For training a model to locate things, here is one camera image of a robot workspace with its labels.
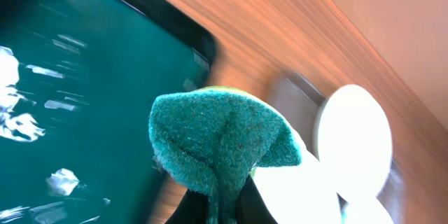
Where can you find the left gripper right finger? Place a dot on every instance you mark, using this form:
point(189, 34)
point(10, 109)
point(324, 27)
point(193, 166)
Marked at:
point(250, 208)

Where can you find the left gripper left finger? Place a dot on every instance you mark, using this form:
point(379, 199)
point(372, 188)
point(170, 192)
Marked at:
point(192, 209)

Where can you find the white plate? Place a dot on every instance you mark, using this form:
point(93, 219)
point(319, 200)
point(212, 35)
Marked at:
point(353, 143)
point(298, 194)

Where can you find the green yellow sponge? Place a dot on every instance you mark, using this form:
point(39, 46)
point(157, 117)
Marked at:
point(210, 139)

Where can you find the white plate top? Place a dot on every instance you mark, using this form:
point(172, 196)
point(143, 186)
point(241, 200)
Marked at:
point(353, 143)

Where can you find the pale blue plate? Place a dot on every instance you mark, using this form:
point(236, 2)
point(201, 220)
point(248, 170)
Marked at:
point(367, 211)

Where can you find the black serving tray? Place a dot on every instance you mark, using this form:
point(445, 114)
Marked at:
point(299, 102)

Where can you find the black water basin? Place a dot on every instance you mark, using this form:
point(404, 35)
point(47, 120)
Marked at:
point(78, 80)

